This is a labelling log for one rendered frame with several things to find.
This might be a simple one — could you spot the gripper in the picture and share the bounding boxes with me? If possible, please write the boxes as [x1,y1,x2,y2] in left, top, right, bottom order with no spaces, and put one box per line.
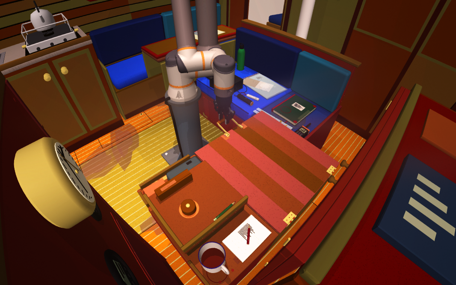
[214,99,236,125]

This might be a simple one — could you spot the red striped chart table lid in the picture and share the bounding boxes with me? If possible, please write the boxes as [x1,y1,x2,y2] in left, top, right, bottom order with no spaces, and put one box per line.
[194,110,340,233]

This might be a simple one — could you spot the brown wooden chart shelf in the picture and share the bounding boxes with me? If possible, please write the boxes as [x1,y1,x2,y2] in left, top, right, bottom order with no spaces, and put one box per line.
[138,155,250,256]

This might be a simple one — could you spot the brown grooved shelf bar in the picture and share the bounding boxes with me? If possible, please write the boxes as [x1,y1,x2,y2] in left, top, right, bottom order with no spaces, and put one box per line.
[154,169,194,201]

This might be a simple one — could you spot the dark red chart table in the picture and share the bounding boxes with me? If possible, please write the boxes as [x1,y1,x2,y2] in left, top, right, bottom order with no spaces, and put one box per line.
[138,108,357,285]

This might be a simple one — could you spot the black box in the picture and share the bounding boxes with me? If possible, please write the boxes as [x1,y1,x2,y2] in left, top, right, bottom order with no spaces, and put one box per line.
[209,77,244,94]

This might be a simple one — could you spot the green bottle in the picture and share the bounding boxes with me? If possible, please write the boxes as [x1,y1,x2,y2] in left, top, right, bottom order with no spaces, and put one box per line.
[236,43,246,71]

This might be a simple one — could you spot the dark grey flat slate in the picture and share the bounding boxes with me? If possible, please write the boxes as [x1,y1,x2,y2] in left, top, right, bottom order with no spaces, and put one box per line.
[166,157,203,181]

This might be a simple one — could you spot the green book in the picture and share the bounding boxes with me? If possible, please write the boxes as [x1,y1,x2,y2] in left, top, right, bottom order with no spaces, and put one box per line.
[272,94,317,126]

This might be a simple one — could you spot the blue cushioned settee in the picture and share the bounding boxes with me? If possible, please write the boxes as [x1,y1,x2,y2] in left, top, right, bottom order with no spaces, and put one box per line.
[89,13,170,119]
[196,27,353,150]

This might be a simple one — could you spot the green pencil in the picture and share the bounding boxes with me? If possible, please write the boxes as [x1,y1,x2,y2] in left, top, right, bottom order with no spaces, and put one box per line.
[213,202,237,222]

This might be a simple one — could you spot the teal back cushion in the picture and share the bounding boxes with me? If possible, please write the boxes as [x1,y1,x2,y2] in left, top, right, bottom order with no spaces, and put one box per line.
[160,3,222,41]
[290,50,352,113]

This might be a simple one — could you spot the white notepad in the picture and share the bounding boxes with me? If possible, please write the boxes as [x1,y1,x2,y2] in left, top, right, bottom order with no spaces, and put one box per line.
[222,214,272,263]

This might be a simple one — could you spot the white mug blue rim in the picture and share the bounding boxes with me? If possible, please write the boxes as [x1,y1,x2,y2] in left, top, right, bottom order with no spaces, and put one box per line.
[198,241,231,276]

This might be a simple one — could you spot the brown wooden cupboard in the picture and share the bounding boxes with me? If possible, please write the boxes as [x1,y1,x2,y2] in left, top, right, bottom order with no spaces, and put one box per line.
[0,27,125,147]

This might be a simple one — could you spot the white gimballed stove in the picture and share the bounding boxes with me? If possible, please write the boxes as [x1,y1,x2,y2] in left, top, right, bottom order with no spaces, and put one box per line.
[21,12,81,55]

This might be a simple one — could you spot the white kettle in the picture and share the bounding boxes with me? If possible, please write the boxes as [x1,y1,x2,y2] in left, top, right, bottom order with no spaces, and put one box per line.
[30,0,56,33]

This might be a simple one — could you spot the blue panel with cream stripes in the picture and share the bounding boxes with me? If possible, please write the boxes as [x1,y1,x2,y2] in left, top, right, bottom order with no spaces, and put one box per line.
[372,154,456,285]

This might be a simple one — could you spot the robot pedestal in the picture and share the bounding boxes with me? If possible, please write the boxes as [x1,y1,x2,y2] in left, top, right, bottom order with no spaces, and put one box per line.
[161,97,204,166]

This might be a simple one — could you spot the round brown compass pedestal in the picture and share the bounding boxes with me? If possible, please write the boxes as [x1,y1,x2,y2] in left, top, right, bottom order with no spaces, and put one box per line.
[178,199,199,219]

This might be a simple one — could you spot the white mast post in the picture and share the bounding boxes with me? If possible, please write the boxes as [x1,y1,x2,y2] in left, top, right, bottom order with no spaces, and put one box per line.
[295,0,317,40]

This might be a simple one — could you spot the yellow round wall clock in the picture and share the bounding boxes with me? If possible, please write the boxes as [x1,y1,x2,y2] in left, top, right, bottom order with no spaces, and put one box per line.
[13,137,97,229]

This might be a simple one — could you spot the orange wall panel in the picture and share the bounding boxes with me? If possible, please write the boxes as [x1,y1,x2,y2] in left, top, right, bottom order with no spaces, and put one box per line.
[420,108,456,154]

